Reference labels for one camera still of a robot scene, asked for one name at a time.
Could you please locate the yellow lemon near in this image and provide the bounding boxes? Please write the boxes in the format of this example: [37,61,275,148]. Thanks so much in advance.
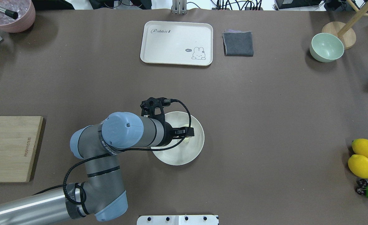
[348,154,368,178]

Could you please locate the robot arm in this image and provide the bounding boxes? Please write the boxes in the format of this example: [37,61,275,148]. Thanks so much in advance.
[0,112,193,225]

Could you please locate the cream round plate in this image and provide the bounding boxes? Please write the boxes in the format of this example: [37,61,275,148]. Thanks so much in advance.
[151,111,205,166]

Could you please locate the yellow lemon far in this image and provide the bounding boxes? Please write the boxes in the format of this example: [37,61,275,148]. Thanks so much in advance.
[351,138,368,158]

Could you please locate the metal rod black tip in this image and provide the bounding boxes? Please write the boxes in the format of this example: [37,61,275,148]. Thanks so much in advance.
[0,6,18,20]

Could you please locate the yellow lemon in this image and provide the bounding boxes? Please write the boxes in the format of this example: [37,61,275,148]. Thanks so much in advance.
[351,138,368,158]
[348,154,368,178]

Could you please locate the bamboo cutting board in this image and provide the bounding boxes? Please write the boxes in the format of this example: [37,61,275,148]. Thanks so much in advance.
[0,116,43,183]

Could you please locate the aluminium frame post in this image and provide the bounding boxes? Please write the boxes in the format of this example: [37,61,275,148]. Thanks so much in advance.
[171,0,188,15]

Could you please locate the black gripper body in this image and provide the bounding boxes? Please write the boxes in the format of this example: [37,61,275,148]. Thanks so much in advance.
[163,122,175,146]

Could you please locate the cream rabbit tray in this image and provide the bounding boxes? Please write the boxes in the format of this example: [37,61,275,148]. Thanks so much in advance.
[140,21,213,66]

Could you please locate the mint green bowl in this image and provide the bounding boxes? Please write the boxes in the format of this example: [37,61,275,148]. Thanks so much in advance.
[309,33,345,63]

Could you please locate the white steamed bun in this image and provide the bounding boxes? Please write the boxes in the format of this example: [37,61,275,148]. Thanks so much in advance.
[183,124,191,143]

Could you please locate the pink bowl of ice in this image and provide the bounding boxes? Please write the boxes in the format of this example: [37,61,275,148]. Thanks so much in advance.
[0,0,36,33]

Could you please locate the wooden mug tree stand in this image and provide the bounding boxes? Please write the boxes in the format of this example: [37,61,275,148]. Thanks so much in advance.
[321,0,368,50]

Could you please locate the dark cherries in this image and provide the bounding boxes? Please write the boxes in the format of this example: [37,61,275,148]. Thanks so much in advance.
[355,178,368,196]

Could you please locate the white camera pillar base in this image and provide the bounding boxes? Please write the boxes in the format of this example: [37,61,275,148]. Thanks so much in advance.
[137,215,219,225]

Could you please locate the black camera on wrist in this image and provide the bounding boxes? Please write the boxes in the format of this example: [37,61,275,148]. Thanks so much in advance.
[140,97,171,124]

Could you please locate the grey folded cloth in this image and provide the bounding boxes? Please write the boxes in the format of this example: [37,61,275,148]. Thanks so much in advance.
[222,30,254,57]

